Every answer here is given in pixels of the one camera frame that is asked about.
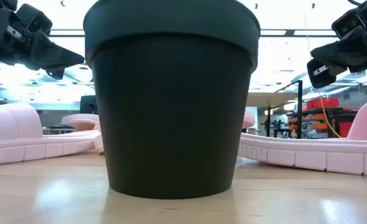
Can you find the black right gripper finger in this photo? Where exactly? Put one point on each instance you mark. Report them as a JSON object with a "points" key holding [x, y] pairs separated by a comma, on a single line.
{"points": [[348, 51], [322, 74]]}

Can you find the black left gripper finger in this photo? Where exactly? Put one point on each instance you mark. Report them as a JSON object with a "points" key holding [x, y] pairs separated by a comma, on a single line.
{"points": [[53, 54], [56, 73]]}

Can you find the pink foam slide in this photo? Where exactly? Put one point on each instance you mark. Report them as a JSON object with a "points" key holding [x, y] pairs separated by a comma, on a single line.
{"points": [[311, 152], [248, 119], [81, 119], [21, 137]]}

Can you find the wooden shelf with black frame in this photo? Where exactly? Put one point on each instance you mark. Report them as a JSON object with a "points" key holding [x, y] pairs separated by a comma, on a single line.
{"points": [[270, 99]]}

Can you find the red storage bin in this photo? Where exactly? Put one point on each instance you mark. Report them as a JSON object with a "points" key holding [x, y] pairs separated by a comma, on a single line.
{"points": [[323, 103]]}

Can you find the black background box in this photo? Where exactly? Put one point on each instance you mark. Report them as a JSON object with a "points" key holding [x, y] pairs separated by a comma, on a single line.
{"points": [[88, 104]]}

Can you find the black storage rack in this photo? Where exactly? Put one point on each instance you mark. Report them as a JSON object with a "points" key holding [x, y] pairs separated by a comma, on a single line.
{"points": [[314, 124]]}

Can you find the red and black cart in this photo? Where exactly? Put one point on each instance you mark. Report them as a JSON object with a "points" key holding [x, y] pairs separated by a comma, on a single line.
{"points": [[345, 129]]}

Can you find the green plant in black pot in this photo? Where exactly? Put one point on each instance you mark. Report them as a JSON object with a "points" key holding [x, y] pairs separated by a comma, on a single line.
{"points": [[171, 109]]}

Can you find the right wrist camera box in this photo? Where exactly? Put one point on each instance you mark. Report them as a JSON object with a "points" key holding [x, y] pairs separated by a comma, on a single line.
{"points": [[346, 23]]}

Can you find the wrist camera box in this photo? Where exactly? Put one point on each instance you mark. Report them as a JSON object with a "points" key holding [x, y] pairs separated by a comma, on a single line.
{"points": [[346, 23], [35, 18]]}

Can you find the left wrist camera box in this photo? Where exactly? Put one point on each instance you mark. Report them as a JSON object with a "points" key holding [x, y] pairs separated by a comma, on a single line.
{"points": [[35, 18]]}

